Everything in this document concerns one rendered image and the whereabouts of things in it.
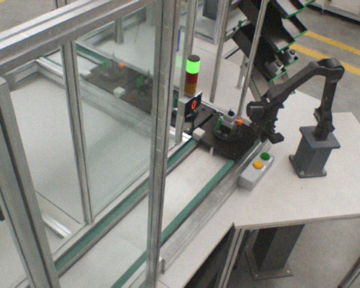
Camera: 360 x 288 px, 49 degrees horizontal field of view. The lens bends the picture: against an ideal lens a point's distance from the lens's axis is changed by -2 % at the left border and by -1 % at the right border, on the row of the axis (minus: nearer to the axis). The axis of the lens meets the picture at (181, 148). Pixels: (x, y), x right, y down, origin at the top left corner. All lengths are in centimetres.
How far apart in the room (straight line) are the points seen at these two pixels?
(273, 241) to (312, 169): 57
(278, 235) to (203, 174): 71
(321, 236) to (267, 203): 116
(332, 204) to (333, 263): 96
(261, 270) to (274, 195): 85
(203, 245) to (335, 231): 154
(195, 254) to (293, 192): 57
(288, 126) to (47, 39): 185
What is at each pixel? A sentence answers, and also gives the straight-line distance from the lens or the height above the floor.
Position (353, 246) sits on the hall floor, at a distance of 299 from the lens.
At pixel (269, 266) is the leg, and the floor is 6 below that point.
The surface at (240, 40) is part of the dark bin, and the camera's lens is 197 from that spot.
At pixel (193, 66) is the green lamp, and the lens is 157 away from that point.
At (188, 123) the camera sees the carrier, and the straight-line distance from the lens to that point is 196.
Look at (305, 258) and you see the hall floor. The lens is 279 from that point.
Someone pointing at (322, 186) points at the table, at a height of 86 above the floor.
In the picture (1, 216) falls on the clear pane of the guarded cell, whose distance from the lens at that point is 63.
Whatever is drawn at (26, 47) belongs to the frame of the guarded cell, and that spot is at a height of 198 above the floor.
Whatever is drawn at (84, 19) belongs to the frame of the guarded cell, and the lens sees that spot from 55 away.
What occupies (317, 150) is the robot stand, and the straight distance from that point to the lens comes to 189.
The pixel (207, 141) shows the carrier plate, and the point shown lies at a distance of 187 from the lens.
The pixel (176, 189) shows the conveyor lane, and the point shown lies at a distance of 172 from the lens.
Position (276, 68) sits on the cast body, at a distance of 194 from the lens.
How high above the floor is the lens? 222
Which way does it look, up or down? 43 degrees down
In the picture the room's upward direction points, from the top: 6 degrees clockwise
